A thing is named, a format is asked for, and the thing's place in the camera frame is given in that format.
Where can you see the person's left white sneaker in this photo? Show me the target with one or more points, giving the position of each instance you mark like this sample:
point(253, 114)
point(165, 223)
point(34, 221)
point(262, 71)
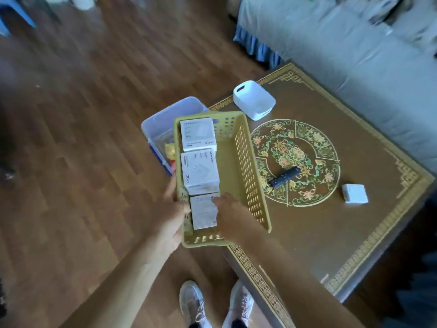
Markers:
point(193, 304)

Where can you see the person's right hand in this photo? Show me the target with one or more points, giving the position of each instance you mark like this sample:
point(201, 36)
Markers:
point(239, 223)

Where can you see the small white box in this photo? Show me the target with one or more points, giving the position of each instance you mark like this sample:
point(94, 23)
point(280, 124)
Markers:
point(355, 193)

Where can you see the white object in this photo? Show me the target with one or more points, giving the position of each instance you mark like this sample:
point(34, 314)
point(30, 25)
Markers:
point(83, 1)

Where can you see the person's right white sneaker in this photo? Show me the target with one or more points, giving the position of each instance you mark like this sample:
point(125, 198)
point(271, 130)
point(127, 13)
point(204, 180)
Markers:
point(240, 304)

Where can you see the person's white sneaker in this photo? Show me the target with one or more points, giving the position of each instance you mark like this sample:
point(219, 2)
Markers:
point(240, 304)
point(193, 304)

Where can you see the black remote control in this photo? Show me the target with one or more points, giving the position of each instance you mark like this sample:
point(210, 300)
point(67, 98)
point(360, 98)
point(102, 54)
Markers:
point(285, 177)

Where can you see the person's left forearm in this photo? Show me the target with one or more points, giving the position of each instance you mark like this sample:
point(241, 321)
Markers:
point(119, 293)

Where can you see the person's left hand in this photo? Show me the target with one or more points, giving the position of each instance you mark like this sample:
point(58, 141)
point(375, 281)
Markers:
point(169, 228)

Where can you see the person's left thumb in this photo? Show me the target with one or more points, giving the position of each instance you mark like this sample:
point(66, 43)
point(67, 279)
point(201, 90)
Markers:
point(185, 209)

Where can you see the blue plastic stool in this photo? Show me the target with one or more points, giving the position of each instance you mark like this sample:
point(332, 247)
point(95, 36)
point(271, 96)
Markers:
point(13, 10)

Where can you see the brown ornamented coffee table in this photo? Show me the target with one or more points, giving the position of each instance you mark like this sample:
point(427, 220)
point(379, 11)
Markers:
point(358, 235)

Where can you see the large white charger box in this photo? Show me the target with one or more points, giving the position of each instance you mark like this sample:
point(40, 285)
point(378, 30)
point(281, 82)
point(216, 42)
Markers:
point(199, 172)

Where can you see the yellow toy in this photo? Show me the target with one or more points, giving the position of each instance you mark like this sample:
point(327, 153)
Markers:
point(170, 153)

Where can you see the white square plastic container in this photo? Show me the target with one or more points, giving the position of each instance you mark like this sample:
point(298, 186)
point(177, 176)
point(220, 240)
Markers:
point(254, 100)

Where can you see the person's right forearm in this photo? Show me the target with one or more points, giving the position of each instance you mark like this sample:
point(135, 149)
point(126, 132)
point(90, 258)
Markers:
point(290, 290)

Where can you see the person's right thumb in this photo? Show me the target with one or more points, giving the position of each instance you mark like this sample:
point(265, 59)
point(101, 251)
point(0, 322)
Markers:
point(218, 201)

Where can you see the grey covered sofa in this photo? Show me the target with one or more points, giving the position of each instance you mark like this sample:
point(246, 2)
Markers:
point(341, 54)

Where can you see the yellow perforated plastic basket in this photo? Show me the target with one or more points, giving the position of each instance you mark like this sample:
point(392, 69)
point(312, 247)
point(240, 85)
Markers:
point(228, 160)

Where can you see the clear plastic storage bin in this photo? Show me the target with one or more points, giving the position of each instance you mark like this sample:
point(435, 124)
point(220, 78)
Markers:
point(164, 122)

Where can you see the clutter on sofa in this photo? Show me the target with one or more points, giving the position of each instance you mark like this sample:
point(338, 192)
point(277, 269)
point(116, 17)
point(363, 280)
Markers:
point(403, 13)

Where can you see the dark blue fabric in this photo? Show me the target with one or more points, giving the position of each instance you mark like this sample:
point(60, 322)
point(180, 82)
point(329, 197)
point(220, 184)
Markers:
point(413, 297)

